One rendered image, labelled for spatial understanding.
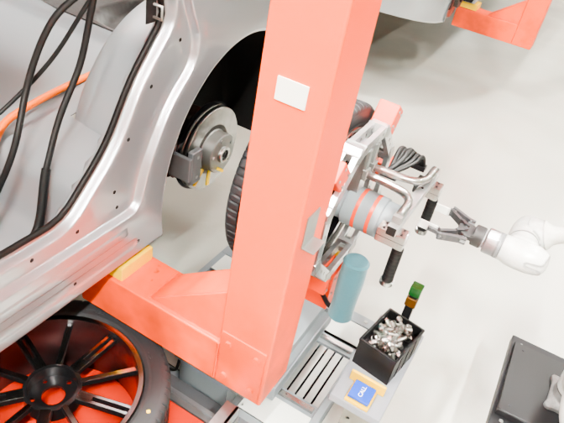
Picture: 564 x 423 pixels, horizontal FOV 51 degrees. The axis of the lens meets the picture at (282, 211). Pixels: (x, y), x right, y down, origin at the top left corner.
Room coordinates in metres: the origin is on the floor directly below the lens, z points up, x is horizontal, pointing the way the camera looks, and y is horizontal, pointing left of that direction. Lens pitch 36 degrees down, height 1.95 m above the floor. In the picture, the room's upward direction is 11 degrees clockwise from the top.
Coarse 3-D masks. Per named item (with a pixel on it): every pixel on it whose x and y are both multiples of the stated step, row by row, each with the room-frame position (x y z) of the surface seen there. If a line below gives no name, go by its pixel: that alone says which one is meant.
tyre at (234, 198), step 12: (360, 108) 1.71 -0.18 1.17; (372, 108) 1.82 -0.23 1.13; (360, 120) 1.72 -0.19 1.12; (348, 132) 1.64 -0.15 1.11; (240, 168) 1.49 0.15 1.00; (240, 180) 1.47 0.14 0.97; (240, 192) 1.46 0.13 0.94; (228, 204) 1.46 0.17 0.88; (228, 216) 1.46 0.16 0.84; (228, 228) 1.46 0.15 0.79; (228, 240) 1.48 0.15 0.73; (324, 252) 1.72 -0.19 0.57
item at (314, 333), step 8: (320, 320) 1.78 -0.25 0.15; (328, 320) 1.79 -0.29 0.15; (312, 328) 1.73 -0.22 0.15; (320, 328) 1.71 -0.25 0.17; (312, 336) 1.68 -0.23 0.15; (320, 336) 1.74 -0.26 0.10; (304, 344) 1.63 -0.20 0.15; (312, 344) 1.67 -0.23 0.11; (296, 352) 1.58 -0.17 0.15; (304, 352) 1.59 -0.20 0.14; (296, 360) 1.52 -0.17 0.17; (288, 368) 1.49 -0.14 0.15; (288, 376) 1.48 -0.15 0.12; (280, 384) 1.42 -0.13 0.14; (272, 392) 1.38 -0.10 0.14; (272, 400) 1.37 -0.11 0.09
